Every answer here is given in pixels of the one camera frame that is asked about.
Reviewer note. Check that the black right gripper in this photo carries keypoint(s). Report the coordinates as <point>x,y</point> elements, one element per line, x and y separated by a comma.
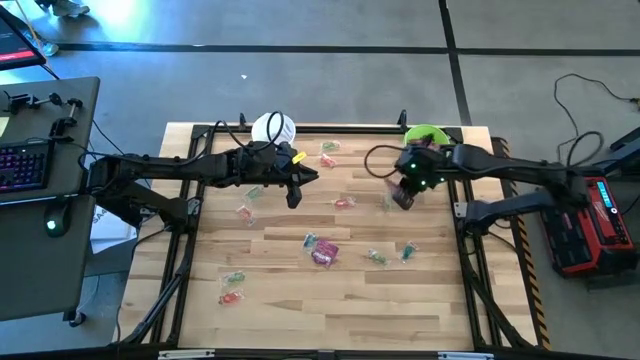
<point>422,172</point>

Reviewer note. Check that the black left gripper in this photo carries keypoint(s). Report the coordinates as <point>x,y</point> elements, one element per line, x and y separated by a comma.
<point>255,167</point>

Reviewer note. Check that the purple Skittles candy pack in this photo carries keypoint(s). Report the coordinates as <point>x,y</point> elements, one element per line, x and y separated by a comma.
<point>325,253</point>
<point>392,189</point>

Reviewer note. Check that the green candy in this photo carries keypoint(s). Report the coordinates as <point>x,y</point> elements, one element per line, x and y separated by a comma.
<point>233,278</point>
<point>254,192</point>
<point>377,257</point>
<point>330,147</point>
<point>388,201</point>

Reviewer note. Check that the red candy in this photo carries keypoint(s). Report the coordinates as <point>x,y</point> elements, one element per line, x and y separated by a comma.
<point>245,214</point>
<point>231,298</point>
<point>327,161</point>
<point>344,203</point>

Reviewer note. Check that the teal candy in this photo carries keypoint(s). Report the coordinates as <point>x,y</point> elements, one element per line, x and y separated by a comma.
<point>409,251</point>
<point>309,242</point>

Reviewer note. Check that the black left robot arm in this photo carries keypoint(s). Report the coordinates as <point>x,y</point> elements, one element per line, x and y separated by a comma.
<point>165,167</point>

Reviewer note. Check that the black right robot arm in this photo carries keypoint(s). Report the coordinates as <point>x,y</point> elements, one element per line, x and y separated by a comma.
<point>500,162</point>

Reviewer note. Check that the yellow tag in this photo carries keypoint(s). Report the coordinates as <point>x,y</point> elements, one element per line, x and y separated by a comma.
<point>299,158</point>

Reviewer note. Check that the green plastic bucket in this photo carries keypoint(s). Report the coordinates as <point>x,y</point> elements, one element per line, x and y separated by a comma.
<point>420,131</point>

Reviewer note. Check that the white plastic bucket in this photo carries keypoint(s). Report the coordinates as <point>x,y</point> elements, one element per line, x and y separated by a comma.
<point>257,132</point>

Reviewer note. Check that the yellow black hazard strip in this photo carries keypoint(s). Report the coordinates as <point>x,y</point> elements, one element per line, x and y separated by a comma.
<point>525,260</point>

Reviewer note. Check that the red and black tool case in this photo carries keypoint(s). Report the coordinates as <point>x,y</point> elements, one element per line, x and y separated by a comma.
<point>575,225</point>

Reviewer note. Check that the white box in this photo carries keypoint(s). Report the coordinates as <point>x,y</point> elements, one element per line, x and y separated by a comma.
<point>110,230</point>

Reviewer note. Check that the black stand base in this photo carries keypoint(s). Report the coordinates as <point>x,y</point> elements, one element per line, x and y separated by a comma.
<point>625,145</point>

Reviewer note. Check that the grey desk with keyboard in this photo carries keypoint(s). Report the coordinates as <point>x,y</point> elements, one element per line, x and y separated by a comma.
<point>75,165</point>

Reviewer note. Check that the black desk clamp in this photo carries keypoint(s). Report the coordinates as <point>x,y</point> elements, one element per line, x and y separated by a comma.
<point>62,125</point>
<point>20,100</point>

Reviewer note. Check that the black computer mouse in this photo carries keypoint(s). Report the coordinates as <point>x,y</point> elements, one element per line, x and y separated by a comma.
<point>56,222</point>

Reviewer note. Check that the black computer keyboard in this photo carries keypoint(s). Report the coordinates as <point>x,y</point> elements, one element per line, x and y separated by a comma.
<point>22,167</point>

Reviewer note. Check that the grey desk with mouse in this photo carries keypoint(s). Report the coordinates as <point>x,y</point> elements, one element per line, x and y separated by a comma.
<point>35,270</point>

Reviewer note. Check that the person's foot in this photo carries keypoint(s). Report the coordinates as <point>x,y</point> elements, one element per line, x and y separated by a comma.
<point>67,9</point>

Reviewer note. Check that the black computer screen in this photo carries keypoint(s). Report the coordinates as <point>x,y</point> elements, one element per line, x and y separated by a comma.
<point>15,45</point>

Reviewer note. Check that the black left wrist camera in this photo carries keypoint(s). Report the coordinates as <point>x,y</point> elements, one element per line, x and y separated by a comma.
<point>285,159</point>

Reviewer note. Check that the black frame post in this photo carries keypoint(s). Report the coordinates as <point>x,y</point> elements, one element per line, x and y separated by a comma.
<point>403,119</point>
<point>243,121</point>

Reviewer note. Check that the black metal table frame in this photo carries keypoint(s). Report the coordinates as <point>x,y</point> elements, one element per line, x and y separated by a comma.
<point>350,129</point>

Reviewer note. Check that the grey metal bracket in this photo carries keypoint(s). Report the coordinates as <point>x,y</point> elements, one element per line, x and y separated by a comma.
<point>465,356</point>
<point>185,354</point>

